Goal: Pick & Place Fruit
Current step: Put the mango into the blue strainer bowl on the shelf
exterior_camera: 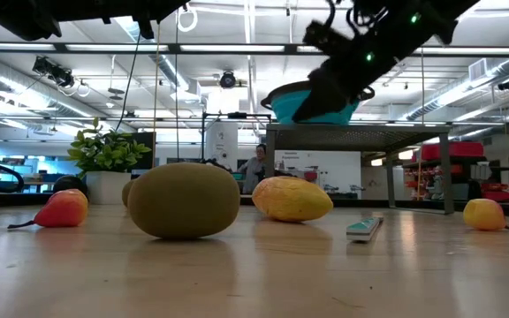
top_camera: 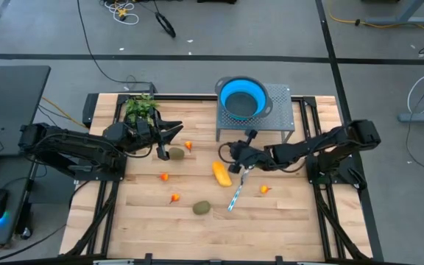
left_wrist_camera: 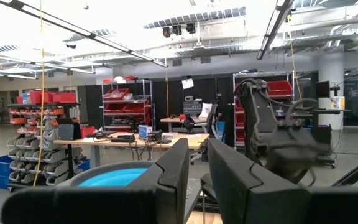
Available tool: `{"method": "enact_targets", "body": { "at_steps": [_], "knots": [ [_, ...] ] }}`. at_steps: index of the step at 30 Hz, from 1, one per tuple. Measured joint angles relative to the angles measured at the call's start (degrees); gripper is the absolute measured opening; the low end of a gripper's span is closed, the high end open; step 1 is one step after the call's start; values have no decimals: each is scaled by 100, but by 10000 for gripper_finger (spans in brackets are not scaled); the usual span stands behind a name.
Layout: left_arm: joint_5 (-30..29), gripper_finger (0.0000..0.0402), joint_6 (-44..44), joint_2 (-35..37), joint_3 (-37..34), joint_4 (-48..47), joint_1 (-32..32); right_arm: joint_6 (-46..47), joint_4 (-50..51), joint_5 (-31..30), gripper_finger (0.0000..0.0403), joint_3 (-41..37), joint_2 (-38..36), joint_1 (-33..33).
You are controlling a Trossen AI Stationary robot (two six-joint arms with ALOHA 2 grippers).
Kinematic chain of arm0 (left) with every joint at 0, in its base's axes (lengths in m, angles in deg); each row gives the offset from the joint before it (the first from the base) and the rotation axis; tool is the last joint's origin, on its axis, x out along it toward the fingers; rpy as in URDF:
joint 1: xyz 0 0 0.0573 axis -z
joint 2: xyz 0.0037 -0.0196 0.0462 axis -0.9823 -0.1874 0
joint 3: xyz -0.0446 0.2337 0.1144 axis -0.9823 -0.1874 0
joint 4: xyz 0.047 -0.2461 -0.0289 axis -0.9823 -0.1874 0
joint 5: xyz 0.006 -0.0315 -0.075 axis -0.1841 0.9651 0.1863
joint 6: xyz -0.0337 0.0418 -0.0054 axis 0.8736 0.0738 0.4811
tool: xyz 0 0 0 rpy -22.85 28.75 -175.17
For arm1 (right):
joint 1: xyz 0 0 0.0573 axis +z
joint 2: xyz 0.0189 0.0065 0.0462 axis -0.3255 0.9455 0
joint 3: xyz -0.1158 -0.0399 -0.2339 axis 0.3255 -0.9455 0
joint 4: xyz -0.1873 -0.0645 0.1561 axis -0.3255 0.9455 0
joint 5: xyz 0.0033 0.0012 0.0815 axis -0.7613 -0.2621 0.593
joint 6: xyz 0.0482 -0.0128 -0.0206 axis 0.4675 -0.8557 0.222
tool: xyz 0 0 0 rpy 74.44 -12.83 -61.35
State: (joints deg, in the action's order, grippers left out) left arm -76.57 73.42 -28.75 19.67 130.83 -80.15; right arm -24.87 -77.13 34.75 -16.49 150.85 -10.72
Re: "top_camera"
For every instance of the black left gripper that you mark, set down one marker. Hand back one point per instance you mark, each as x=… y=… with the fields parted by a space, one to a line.
x=131 y=138

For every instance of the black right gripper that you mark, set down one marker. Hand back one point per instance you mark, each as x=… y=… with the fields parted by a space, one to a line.
x=256 y=156

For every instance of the brown kiwi fruit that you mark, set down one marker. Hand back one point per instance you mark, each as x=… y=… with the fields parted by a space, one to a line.
x=176 y=153
x=201 y=208

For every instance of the small orange pepper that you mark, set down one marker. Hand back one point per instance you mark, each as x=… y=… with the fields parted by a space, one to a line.
x=264 y=189
x=188 y=145
x=175 y=198
x=164 y=177

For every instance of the yellow mango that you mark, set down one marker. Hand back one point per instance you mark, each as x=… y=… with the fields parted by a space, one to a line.
x=222 y=173

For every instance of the teal white patterned knife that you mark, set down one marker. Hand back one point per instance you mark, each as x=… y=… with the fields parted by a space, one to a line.
x=236 y=197

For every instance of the blue grey collapsible colander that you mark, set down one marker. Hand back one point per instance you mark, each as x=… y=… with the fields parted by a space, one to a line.
x=230 y=92

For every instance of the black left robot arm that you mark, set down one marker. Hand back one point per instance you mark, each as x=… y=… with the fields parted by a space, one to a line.
x=68 y=147

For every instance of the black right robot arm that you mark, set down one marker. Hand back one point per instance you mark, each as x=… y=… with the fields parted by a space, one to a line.
x=326 y=143

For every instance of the green plant white pot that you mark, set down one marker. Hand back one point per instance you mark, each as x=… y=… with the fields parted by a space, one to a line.
x=138 y=106

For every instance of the grey perforated metal stand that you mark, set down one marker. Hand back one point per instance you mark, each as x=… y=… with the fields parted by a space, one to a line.
x=282 y=110

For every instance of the black desk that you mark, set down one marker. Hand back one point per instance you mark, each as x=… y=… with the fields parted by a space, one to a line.
x=13 y=103

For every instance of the wooden desk grey legs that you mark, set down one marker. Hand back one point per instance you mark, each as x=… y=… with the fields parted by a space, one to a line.
x=418 y=117

